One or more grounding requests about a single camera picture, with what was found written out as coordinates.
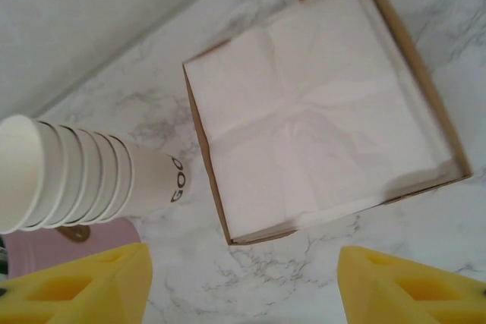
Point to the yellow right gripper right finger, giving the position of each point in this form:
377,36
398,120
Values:
364,293

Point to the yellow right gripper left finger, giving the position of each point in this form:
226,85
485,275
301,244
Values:
125,293

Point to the pink ribbed straw holder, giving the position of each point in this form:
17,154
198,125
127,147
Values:
114,236

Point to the white paper cup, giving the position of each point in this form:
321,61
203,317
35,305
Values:
51,176
70,176
15,172
91,176
110,178
159,180

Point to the white paper napkin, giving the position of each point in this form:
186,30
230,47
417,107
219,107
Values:
423,123
303,111

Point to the brown cardboard napkin tray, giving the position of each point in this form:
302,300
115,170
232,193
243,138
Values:
414,73

